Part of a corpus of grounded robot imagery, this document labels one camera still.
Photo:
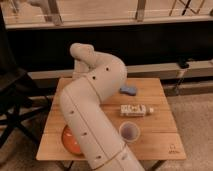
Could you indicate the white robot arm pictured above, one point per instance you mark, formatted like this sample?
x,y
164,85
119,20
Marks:
x,y
97,76

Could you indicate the blue sponge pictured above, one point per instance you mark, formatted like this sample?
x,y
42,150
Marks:
x,y
129,90

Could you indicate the small white labelled bottle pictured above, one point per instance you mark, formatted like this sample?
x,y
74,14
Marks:
x,y
135,110

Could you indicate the orange bowl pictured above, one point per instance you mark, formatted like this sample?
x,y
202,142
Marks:
x,y
69,142

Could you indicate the wooden folding table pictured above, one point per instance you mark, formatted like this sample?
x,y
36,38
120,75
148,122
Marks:
x,y
159,138

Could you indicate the black folding chair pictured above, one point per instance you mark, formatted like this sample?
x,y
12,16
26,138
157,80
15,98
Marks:
x,y
15,86

